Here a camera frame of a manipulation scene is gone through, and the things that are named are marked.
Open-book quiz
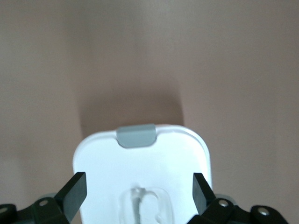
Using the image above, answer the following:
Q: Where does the grey lid handle strap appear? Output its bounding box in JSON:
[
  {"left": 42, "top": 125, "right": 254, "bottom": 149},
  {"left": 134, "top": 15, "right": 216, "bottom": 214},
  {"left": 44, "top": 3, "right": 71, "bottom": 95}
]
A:
[{"left": 130, "top": 186, "right": 150, "bottom": 224}]

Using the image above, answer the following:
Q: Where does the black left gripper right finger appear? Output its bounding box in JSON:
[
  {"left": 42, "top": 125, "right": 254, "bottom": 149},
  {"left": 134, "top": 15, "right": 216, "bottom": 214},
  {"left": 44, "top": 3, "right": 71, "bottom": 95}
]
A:
[{"left": 186, "top": 172, "right": 290, "bottom": 224}]

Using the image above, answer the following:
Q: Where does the white plastic box lid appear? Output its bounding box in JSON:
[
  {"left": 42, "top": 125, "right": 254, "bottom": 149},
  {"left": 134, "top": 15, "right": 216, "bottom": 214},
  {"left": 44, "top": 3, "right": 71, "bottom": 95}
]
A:
[{"left": 72, "top": 123, "right": 212, "bottom": 224}]

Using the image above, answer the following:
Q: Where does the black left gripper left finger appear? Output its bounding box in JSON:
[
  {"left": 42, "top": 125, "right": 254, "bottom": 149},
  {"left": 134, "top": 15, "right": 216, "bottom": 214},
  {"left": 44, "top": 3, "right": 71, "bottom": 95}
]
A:
[{"left": 0, "top": 172, "right": 88, "bottom": 224}]

